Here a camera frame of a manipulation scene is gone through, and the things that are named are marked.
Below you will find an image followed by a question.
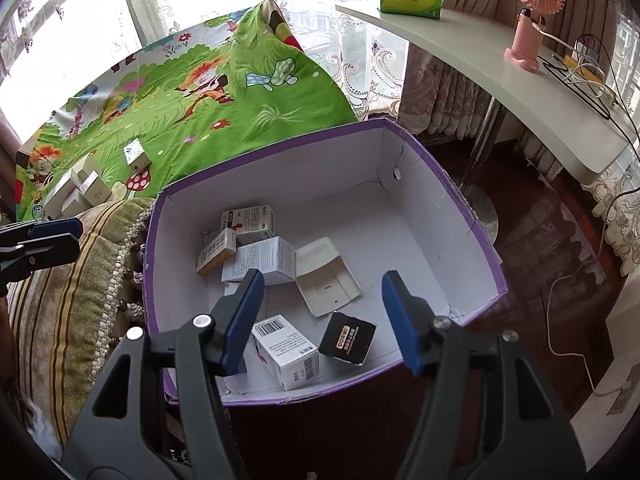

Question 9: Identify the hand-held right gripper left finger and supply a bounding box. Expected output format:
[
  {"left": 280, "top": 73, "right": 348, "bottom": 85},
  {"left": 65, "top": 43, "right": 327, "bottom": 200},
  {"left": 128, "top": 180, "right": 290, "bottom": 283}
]
[{"left": 60, "top": 269, "right": 265, "bottom": 480}]

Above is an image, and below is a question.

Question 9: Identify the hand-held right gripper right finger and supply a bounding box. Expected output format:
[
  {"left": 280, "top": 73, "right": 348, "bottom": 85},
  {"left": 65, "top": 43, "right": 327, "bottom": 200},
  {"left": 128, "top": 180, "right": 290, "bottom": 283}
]
[{"left": 381, "top": 270, "right": 586, "bottom": 480}]

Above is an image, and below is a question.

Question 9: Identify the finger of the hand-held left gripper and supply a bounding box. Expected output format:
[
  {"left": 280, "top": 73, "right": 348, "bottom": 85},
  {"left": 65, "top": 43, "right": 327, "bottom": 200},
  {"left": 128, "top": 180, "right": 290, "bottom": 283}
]
[
  {"left": 0, "top": 234, "right": 82, "bottom": 286},
  {"left": 0, "top": 217, "right": 84, "bottom": 250}
]

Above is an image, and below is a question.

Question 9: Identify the small pale grey box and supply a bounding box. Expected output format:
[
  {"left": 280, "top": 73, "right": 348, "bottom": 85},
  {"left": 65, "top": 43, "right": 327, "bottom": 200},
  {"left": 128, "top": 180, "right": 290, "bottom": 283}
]
[{"left": 60, "top": 191, "right": 95, "bottom": 221}]

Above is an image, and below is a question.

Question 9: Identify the large white medicine box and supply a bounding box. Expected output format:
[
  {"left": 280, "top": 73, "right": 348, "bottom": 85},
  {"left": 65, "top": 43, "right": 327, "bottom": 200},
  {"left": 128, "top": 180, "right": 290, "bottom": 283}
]
[{"left": 250, "top": 314, "right": 320, "bottom": 392}]

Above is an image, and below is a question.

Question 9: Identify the black box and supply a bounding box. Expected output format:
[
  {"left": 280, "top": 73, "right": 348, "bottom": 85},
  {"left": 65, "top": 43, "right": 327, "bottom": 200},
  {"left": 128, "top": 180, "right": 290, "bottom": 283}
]
[{"left": 318, "top": 311, "right": 377, "bottom": 366}]

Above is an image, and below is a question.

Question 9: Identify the white box fine text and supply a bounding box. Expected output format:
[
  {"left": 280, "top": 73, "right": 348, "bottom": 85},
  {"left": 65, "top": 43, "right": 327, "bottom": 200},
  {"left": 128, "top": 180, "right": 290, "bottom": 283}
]
[{"left": 221, "top": 236, "right": 297, "bottom": 287}]

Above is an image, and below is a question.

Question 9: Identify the small white box yellow side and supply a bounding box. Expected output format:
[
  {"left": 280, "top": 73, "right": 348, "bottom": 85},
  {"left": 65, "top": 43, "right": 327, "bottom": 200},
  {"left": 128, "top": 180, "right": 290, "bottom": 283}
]
[{"left": 196, "top": 227, "right": 238, "bottom": 277}]

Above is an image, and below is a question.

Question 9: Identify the white medicine box red figure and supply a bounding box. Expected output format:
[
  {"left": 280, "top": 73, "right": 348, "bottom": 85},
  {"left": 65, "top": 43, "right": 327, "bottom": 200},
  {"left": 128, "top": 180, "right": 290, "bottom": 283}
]
[{"left": 220, "top": 205, "right": 276, "bottom": 247}]

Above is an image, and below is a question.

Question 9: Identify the purple cardboard box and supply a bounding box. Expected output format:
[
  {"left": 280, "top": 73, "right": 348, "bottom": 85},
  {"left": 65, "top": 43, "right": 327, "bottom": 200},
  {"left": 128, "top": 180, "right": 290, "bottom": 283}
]
[{"left": 141, "top": 116, "right": 508, "bottom": 407}]

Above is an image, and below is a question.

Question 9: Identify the long grey box swirl logo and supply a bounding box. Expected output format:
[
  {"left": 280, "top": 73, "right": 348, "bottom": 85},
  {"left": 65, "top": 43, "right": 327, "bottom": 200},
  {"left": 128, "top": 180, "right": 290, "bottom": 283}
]
[{"left": 42, "top": 166, "right": 86, "bottom": 218}]

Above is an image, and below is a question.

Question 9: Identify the striped plush cushion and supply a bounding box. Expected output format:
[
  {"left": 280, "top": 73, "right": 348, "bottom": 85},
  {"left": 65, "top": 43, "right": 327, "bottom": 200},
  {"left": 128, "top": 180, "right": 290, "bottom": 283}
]
[{"left": 5, "top": 197, "right": 156, "bottom": 446}]

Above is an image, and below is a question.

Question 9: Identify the small white printed box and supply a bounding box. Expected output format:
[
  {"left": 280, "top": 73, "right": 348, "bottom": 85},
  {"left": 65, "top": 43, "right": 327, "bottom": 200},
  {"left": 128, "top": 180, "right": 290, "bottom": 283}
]
[{"left": 123, "top": 138, "right": 152, "bottom": 171}]

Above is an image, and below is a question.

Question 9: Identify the pale fluffy garment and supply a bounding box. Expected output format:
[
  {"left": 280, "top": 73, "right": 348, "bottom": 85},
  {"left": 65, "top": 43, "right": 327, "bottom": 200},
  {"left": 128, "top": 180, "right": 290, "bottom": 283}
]
[{"left": 20, "top": 400, "right": 62, "bottom": 461}]

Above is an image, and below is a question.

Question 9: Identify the chrome desk leg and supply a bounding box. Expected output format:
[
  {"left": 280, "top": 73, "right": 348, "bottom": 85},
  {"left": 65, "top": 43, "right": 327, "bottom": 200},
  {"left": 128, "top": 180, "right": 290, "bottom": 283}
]
[{"left": 457, "top": 95, "right": 501, "bottom": 242}]

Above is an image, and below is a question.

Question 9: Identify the green cartoon printed bedsheet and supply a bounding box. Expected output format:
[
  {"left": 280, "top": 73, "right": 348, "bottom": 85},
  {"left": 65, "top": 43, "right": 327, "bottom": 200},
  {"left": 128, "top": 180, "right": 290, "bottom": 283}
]
[{"left": 15, "top": 0, "right": 361, "bottom": 221}]

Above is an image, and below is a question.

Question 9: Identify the white cabinet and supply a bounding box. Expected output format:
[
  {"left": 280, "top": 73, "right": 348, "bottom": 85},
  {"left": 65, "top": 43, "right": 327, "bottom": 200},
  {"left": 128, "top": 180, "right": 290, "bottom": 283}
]
[{"left": 570, "top": 280, "right": 640, "bottom": 466}]

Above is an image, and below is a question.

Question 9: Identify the beige patterned curtain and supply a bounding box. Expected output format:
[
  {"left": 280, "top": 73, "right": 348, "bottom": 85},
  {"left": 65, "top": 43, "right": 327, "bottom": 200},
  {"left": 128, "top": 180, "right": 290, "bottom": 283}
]
[{"left": 395, "top": 42, "right": 501, "bottom": 137}]

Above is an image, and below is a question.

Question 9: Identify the white curved desk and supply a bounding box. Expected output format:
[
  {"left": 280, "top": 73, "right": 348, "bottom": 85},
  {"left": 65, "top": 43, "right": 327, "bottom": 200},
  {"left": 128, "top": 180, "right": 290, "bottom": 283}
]
[{"left": 335, "top": 4, "right": 636, "bottom": 183}]

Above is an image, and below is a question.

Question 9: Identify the pink handheld fan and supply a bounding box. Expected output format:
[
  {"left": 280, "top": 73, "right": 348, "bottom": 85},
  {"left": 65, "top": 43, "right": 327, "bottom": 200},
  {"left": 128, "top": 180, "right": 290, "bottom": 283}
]
[{"left": 504, "top": 0, "right": 567, "bottom": 73}]

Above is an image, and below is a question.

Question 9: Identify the yellow white power strip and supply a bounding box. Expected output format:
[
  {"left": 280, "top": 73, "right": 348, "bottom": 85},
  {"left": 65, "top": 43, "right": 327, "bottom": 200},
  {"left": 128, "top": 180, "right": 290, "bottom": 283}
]
[{"left": 564, "top": 42, "right": 620, "bottom": 107}]

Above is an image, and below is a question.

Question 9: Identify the white floor cable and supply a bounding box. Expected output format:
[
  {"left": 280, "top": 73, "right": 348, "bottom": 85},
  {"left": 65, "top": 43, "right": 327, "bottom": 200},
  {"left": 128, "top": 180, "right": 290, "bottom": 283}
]
[{"left": 546, "top": 195, "right": 622, "bottom": 397}]

